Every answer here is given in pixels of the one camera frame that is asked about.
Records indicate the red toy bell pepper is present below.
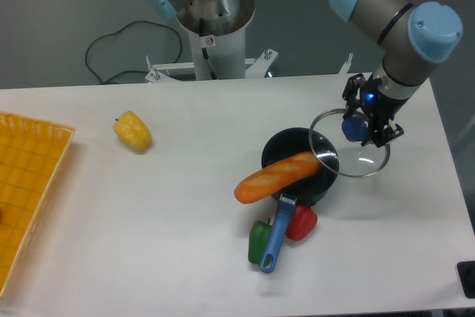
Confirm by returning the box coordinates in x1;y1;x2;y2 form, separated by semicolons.
285;205;318;241

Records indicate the green toy bell pepper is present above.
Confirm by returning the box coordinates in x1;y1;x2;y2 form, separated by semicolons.
248;219;272;265

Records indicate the orange toy baguette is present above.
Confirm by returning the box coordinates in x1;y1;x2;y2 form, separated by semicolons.
234;151;323;204

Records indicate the glass lid with blue knob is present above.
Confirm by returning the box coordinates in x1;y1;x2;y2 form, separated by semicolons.
309;108;390;178

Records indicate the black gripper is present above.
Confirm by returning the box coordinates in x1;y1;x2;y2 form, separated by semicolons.
342;73;404;148

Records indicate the yellow plastic basket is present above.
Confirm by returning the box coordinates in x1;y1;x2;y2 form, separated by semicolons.
1;111;75;295

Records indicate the yellow toy bell pepper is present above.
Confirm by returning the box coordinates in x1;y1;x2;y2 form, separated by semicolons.
113;111;153;154

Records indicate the black object at table edge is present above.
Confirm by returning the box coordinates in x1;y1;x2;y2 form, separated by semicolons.
456;261;475;299

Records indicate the black cable on floor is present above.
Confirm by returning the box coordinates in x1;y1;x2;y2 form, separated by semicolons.
85;19;183;85

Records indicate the dark pot with blue handle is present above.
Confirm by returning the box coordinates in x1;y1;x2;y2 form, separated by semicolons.
258;128;339;273

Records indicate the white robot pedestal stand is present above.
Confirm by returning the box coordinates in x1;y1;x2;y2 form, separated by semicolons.
147;0;278;80

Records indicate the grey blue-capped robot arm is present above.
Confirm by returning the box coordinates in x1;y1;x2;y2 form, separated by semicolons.
146;0;463;147

